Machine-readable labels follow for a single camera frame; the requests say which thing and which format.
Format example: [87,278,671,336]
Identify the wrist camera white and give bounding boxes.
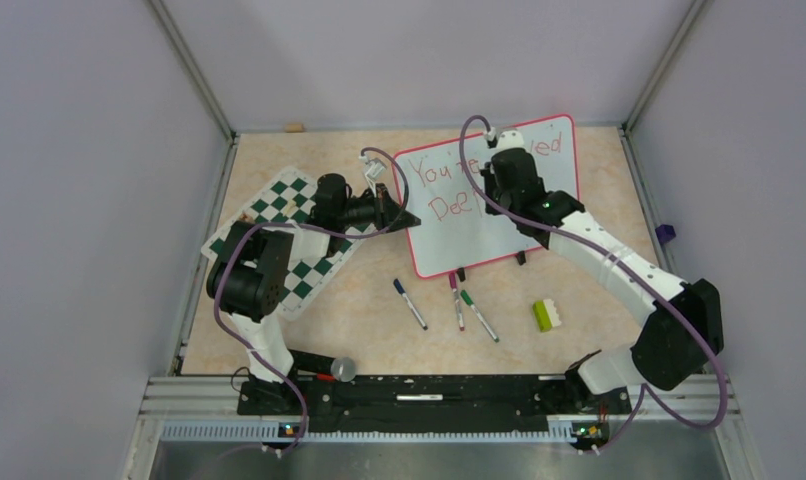
[359,154,387,182]
[484,128,525,155]

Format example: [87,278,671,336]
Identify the purple clip on frame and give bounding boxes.
[655,224,677,246]

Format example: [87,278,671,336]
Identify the black microphone silver head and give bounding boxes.
[289,349,357,382]

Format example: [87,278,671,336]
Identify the pink-framed whiteboard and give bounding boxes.
[395,114,579,279]

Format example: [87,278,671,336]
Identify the green-capped marker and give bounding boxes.
[461,290,500,343]

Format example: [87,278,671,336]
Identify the blue-capped marker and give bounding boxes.
[393,278,428,331]

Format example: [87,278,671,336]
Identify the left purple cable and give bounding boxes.
[212,146,411,458]

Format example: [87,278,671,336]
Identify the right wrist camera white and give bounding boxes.
[484,128,525,155]

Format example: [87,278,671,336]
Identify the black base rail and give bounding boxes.
[237,374,631,434]

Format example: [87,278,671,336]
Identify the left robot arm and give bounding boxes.
[205,173,421,414]

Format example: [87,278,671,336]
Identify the green white toy block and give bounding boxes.
[532,299,562,333]

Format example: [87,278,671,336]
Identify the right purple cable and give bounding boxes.
[458,115,731,458]

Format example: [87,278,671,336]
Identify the purple-capped marker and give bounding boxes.
[448,272,465,332]

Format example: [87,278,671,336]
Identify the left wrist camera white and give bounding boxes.
[359,154,387,182]

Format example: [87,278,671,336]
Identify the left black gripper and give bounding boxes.
[338,184,420,235]

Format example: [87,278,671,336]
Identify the purple cable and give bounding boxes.
[458,115,731,458]
[212,146,411,458]

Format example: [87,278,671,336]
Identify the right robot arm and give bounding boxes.
[480,147,724,412]

